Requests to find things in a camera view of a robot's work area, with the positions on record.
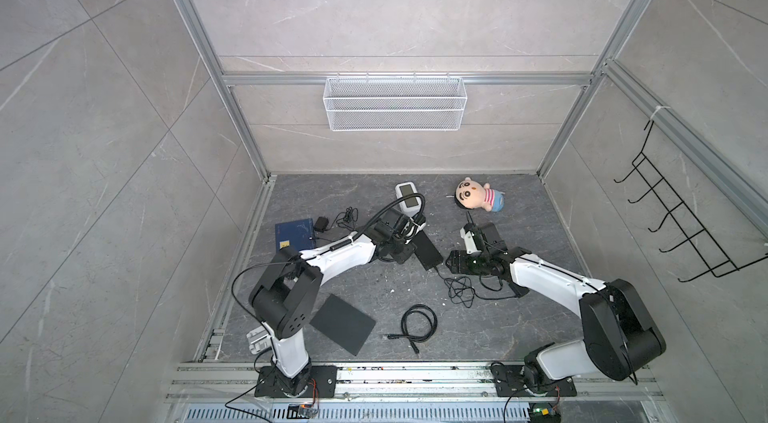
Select black ribbed network switch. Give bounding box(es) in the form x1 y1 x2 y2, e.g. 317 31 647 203
411 231 444 271

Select thin black power adapter cable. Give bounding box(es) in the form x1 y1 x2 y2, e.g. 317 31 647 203
433 266 523 309

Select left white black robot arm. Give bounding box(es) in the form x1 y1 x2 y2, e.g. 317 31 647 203
240 193 426 386

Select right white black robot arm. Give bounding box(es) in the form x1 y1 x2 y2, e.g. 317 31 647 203
446 217 667 393

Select white digital clock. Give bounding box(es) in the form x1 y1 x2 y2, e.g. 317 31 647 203
395 181 423 217

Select cartoon boy plush doll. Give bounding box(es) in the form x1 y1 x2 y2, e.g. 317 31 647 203
453 177 505 213

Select blue booklet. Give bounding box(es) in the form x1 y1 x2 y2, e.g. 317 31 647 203
275 218 316 252

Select flat black perforated box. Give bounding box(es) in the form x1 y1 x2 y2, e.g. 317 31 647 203
311 295 376 356

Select white power strip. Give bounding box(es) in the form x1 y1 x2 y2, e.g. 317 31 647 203
246 326 271 355

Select black adapter with thin cord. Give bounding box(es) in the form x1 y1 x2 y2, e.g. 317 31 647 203
313 207 359 242

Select coiled thick black cable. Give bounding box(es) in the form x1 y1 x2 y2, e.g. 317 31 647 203
383 304 439 355

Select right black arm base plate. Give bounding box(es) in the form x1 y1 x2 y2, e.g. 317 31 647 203
488 362 577 398

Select white wire mesh basket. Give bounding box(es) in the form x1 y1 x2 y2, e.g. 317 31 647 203
323 76 468 132

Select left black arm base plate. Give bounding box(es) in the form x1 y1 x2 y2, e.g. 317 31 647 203
254 364 338 398

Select black wire hook rack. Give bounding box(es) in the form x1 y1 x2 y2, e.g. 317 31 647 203
613 121 767 283

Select aluminium mounting rail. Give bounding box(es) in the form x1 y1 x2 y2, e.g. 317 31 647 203
164 361 665 403

